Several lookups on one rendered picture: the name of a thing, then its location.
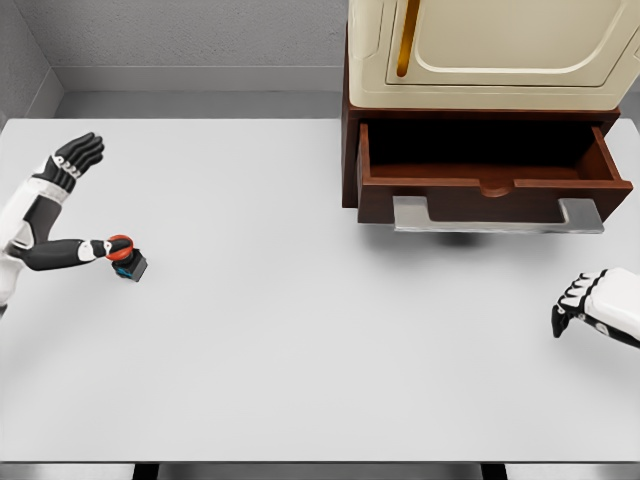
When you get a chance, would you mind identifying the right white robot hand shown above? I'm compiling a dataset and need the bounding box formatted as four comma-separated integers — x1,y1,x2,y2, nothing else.
551,267,640,351

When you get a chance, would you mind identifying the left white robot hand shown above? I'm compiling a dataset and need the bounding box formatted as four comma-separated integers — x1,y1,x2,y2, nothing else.
0,131,134,308

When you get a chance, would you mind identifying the red button switch black base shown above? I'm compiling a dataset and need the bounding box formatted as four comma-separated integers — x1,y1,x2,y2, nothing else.
108,233,151,284

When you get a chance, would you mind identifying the brown wooden drawer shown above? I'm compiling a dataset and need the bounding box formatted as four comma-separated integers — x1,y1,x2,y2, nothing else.
356,120,634,227

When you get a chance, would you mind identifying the cream cabinet door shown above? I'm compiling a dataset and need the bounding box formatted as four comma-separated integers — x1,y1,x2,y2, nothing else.
384,0,640,89

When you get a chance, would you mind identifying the brown wooden cabinet base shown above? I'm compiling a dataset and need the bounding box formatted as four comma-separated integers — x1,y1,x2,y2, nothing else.
341,93,623,210

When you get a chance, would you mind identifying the cream cabinet body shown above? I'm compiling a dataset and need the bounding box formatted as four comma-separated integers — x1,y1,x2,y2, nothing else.
346,0,640,115

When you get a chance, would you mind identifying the silver drawer handle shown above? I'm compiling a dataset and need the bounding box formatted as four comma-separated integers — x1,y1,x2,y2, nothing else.
392,195,606,234

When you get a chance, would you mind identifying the gold door handle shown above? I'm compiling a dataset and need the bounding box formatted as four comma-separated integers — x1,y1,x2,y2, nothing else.
395,0,420,79

